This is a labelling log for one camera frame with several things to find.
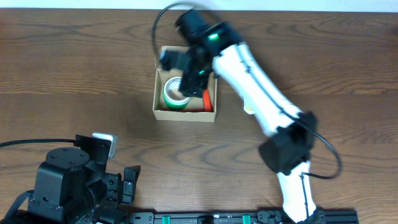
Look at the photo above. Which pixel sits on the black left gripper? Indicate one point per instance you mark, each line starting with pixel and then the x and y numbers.
pixel 127 189

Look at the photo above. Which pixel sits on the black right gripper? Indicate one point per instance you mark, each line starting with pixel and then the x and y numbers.
pixel 193 86

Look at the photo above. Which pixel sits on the white tape roll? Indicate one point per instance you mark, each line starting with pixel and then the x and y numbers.
pixel 173 83

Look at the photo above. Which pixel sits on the green tape roll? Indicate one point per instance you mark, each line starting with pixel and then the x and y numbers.
pixel 175 100

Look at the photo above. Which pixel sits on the brown cardboard box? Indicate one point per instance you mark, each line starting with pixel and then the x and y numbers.
pixel 161 76

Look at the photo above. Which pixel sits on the red box cutter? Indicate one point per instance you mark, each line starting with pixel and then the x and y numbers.
pixel 184 110

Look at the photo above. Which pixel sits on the yellow white sticky note pad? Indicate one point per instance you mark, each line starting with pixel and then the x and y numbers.
pixel 248 110

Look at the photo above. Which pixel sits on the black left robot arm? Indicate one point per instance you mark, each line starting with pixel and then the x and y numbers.
pixel 72 186

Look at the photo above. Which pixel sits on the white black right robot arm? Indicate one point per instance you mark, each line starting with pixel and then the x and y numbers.
pixel 290 132

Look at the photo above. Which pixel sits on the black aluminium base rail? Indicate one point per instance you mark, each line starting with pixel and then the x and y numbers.
pixel 258 217

